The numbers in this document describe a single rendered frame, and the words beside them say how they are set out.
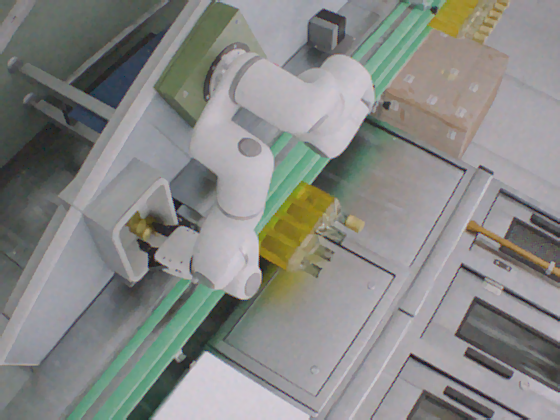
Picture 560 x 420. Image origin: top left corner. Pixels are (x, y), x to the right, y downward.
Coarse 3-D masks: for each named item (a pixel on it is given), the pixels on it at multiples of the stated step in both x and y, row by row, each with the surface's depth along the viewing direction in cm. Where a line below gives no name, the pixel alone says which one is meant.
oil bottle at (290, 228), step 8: (280, 216) 157; (272, 224) 156; (280, 224) 156; (288, 224) 156; (296, 224) 156; (280, 232) 155; (288, 232) 155; (296, 232) 155; (304, 232) 155; (312, 232) 155; (296, 240) 154; (304, 240) 153; (312, 240) 154; (304, 248) 153; (312, 248) 154
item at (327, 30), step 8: (320, 16) 171; (328, 16) 171; (336, 16) 171; (344, 16) 171; (312, 24) 170; (320, 24) 168; (328, 24) 169; (336, 24) 169; (344, 24) 172; (312, 32) 172; (320, 32) 170; (328, 32) 169; (336, 32) 170; (344, 32) 175; (312, 40) 175; (320, 40) 173; (328, 40) 171; (336, 40) 173; (328, 48) 173
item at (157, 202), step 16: (160, 192) 131; (144, 208) 139; (160, 208) 137; (128, 240) 139; (144, 240) 141; (160, 240) 142; (128, 256) 139; (144, 256) 139; (128, 272) 131; (144, 272) 138
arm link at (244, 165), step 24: (240, 72) 93; (216, 96) 94; (216, 120) 96; (192, 144) 97; (216, 144) 95; (240, 144) 94; (264, 144) 97; (216, 168) 96; (240, 168) 94; (264, 168) 94; (240, 192) 97; (264, 192) 99; (240, 216) 102
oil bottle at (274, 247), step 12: (264, 228) 155; (264, 240) 153; (276, 240) 153; (288, 240) 153; (264, 252) 154; (276, 252) 151; (288, 252) 151; (300, 252) 151; (276, 264) 155; (288, 264) 151; (300, 264) 151
